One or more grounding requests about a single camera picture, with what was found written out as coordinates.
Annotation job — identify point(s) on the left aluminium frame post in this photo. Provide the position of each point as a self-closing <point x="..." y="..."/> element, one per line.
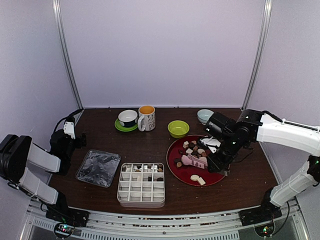
<point x="65" y="53"/>

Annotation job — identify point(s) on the silver compartment tin box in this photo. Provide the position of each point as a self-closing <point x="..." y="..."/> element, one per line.
<point x="144" y="193"/>

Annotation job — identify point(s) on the white floral mug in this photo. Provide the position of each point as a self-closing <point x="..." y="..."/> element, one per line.
<point x="147" y="118"/>

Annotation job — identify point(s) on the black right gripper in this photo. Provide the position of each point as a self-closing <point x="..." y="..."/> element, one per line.
<point x="216" y="165"/>

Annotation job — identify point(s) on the pale blue bowl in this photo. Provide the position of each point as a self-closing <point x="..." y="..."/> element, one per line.
<point x="203" y="115"/>

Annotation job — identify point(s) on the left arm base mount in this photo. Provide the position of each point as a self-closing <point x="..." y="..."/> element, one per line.
<point x="67" y="218"/>

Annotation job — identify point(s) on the pink plastic scoop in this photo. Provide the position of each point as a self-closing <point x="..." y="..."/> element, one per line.
<point x="191" y="160"/>

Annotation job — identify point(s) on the dark blue white cup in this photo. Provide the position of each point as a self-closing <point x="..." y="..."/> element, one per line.
<point x="128" y="118"/>

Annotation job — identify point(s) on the white round button chocolate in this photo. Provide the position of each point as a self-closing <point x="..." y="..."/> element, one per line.
<point x="194" y="177"/>

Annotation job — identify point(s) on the tin lid with rabbit picture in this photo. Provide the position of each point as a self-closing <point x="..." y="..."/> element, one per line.
<point x="98" y="168"/>

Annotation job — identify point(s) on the front aluminium rail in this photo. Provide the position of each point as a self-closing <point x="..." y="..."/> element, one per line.
<point x="223" y="225"/>

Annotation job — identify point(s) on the aluminium frame post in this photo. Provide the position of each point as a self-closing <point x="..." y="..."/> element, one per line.
<point x="65" y="53"/>
<point x="263" y="34"/>

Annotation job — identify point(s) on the right aluminium frame post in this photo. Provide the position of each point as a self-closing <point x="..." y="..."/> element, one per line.
<point x="263" y="34"/>

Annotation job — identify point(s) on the red round tray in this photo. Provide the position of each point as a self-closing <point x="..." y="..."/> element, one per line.
<point x="184" y="172"/>

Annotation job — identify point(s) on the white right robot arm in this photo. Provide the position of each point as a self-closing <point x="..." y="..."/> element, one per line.
<point x="265" y="128"/>

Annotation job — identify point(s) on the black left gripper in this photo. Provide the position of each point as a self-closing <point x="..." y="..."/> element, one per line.
<point x="83" y="139"/>

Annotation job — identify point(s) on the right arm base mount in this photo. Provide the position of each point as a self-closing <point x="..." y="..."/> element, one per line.
<point x="262" y="216"/>

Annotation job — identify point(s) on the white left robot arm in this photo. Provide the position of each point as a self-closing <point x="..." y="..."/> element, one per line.
<point x="20" y="155"/>

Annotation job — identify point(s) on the lime green bowl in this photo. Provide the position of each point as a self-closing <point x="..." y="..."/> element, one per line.
<point x="178" y="129"/>

